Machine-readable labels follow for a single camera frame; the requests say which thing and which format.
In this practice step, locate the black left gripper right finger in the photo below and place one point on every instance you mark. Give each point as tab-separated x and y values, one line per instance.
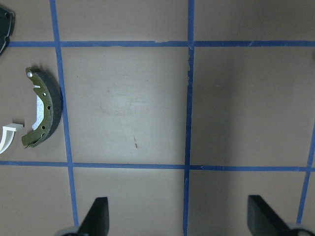
262	219

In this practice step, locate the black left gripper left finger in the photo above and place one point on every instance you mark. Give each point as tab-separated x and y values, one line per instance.
96	222

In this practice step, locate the white curved plastic bracket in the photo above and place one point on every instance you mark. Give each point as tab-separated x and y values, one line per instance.
8	133

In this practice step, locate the black brake pad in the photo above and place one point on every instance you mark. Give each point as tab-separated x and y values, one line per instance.
7	21

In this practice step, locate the green curved brake shoe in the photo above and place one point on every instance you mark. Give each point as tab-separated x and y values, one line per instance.
49	108

